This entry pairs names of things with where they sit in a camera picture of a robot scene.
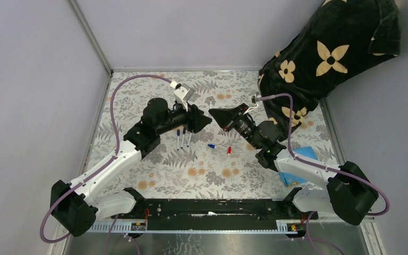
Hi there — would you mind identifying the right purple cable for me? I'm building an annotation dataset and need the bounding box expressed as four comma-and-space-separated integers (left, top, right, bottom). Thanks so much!
258, 93, 390, 217

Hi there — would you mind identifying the white pen three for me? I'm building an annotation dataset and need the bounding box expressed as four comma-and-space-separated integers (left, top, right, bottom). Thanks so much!
180, 127, 186, 149

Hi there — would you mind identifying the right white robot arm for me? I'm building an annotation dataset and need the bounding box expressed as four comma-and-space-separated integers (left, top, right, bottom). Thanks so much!
209, 104, 379, 226

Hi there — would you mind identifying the black floral blanket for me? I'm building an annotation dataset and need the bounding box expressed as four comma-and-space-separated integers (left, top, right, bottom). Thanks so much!
258, 0, 401, 133

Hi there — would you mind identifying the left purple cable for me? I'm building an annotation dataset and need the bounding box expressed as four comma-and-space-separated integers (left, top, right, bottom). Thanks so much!
39, 74, 175, 244

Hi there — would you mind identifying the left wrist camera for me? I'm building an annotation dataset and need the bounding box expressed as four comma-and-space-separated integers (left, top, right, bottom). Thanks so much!
170, 80, 194, 112

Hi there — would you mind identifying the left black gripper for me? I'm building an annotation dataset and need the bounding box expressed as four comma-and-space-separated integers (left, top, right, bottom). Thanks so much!
156, 99, 213, 136

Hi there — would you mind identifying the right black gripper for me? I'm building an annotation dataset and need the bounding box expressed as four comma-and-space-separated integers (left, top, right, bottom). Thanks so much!
209, 104, 261, 150

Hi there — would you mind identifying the blue folded cloth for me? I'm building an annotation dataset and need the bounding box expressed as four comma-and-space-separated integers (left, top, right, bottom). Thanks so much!
279, 147, 318, 187

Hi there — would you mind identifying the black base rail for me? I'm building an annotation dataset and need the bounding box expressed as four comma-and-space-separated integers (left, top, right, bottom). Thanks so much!
123, 199, 318, 231

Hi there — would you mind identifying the white pen two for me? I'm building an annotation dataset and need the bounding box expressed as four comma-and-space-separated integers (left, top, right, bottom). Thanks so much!
176, 129, 181, 151

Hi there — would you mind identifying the purple cable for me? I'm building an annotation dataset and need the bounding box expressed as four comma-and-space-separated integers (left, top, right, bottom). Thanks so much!
258, 93, 390, 217
39, 74, 175, 244

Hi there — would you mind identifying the white pen one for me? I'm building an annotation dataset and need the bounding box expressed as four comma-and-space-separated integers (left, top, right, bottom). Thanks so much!
186, 133, 192, 147

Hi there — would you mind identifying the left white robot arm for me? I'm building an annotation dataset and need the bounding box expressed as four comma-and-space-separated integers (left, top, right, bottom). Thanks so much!
49, 98, 212, 237

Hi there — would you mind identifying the floral patterned table mat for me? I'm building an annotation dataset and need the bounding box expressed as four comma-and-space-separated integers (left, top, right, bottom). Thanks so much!
81, 71, 347, 200

